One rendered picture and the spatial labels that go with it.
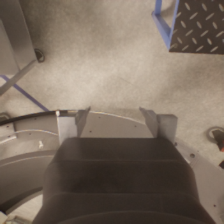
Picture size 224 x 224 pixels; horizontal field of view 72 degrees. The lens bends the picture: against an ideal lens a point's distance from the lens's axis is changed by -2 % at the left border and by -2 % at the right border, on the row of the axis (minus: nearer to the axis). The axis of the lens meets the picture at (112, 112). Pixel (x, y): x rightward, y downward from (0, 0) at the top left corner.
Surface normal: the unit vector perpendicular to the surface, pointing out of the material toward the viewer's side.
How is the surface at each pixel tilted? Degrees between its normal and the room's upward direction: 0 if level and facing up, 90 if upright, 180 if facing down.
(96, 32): 0
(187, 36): 0
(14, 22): 0
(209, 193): 90
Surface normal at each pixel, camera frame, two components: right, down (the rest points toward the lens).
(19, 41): -0.11, 0.64
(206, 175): -0.01, -0.76
